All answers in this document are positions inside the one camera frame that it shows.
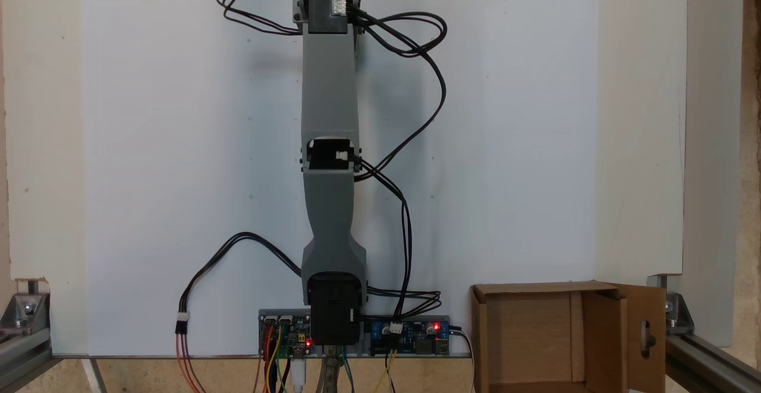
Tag blue power circuit board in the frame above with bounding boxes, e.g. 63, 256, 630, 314
370, 319, 452, 356

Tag grey metal table clamp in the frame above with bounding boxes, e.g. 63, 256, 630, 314
320, 345, 351, 393

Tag brown cardboard box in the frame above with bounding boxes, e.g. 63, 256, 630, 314
471, 281, 666, 393

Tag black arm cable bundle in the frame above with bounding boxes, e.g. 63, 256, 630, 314
351, 4, 448, 322
216, 0, 311, 36

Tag circuit board with jumper wires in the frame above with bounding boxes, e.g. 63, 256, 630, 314
260, 315, 313, 359

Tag grey base plate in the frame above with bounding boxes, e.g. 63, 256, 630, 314
259, 310, 467, 359

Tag black power cable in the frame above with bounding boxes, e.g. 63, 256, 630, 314
449, 325, 476, 393

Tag yellow green blue jumper wires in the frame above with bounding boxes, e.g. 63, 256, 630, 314
254, 322, 292, 393

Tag black cable with white connector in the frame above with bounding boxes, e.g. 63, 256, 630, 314
175, 232, 304, 335

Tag orange and red wires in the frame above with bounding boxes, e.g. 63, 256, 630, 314
175, 332, 206, 393

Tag metal corner bracket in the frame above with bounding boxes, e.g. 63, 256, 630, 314
0, 279, 51, 329
647, 274, 695, 335

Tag aluminium frame post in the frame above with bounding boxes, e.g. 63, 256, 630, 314
665, 329, 761, 393
0, 325, 53, 393

